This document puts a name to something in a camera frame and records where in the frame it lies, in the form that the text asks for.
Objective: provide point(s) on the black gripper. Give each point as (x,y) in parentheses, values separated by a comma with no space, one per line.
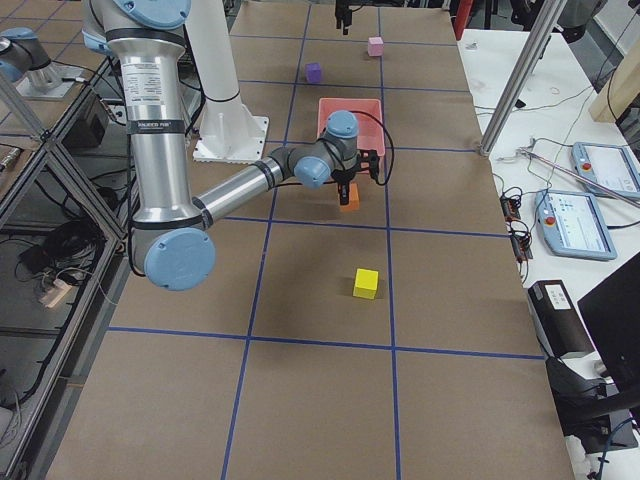
(343,13)
(343,178)

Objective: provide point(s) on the orange foam block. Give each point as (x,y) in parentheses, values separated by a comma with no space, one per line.
(354,199)

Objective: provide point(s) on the purple foam block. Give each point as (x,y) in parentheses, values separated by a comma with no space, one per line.
(313,73)

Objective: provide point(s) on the yellow foam block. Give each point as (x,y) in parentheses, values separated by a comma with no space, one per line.
(366,284)

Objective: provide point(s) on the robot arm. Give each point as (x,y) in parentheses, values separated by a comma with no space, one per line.
(169,240)

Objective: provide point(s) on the grey robot arm background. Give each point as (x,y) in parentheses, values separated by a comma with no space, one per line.
(25,61)

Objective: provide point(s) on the pink plastic bin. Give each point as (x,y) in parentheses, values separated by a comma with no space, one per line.
(369,114)

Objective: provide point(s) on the pink foam block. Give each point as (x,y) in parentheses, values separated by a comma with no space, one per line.
(375,46)

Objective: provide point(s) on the near teach pendant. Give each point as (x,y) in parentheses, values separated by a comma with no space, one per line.
(573,226)

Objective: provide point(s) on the teach pendant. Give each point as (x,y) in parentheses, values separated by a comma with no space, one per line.
(573,226)
(607,165)

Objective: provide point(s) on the black box with label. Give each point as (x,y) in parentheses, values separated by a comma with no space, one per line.
(557,323)

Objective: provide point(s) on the far teach pendant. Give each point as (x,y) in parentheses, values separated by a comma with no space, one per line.
(607,165)

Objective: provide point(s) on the black monitor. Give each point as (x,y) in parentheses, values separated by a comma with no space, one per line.
(610,312)

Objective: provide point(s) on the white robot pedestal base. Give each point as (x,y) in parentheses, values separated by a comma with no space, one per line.
(228,132)

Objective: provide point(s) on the aluminium frame post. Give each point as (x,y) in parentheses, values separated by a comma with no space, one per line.
(526,62)

